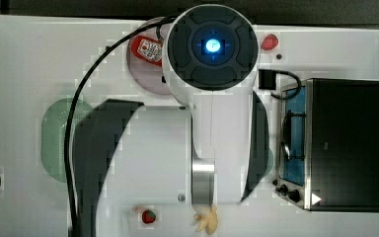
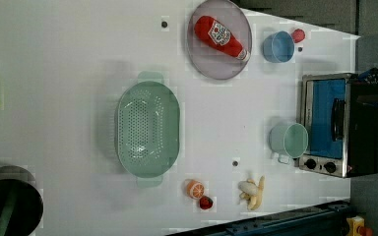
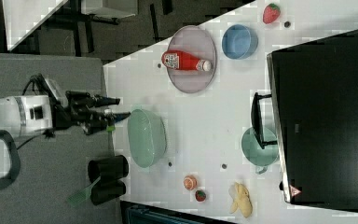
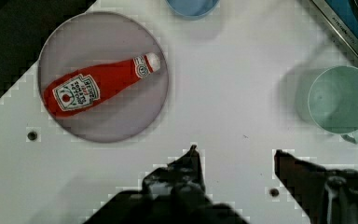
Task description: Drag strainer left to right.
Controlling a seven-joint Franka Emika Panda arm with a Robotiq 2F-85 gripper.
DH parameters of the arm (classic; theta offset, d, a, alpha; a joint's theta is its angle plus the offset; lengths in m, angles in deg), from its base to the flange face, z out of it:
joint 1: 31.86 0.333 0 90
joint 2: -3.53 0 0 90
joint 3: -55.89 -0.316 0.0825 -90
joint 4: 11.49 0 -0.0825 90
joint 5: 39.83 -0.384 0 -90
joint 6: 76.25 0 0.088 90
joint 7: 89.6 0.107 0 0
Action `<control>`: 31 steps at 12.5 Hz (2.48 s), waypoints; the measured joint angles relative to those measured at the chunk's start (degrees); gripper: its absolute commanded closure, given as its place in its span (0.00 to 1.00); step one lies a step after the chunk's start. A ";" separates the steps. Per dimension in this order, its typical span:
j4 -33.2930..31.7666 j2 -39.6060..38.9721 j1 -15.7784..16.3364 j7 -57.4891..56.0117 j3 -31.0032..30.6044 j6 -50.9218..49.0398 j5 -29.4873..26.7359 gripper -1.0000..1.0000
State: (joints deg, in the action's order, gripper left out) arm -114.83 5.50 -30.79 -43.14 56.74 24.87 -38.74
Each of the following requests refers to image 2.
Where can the green plastic strainer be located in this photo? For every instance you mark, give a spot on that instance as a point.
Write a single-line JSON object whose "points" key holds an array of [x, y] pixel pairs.
{"points": [[147, 123]]}

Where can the grey round plate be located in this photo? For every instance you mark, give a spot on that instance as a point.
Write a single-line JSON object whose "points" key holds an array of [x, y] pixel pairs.
{"points": [[208, 61]]}

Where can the orange half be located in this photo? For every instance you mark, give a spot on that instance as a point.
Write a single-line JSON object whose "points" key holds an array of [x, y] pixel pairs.
{"points": [[195, 189]]}

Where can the small red strawberry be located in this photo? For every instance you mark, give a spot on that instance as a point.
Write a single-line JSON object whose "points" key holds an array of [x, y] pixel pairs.
{"points": [[205, 203]]}

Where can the red ketchup bottle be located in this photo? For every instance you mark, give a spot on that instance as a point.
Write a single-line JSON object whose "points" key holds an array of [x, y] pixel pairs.
{"points": [[219, 37]]}

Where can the peeled banana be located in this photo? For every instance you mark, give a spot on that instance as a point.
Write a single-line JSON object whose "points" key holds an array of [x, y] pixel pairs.
{"points": [[252, 192]]}

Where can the mint green mug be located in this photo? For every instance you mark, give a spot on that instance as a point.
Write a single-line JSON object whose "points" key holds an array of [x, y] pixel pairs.
{"points": [[289, 141]]}

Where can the blue cup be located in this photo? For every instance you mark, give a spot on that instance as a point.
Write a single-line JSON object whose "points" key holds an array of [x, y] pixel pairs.
{"points": [[278, 47]]}

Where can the large red strawberry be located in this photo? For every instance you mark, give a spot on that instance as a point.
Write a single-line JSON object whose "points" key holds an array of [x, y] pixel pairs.
{"points": [[298, 35]]}

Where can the toaster oven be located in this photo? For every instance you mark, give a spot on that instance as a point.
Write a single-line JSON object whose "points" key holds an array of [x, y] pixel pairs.
{"points": [[340, 114]]}

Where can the yellow red toy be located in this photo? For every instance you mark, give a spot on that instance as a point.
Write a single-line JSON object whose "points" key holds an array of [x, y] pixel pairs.
{"points": [[357, 227]]}

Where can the blue table frame rail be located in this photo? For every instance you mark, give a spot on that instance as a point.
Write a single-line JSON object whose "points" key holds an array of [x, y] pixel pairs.
{"points": [[322, 220]]}

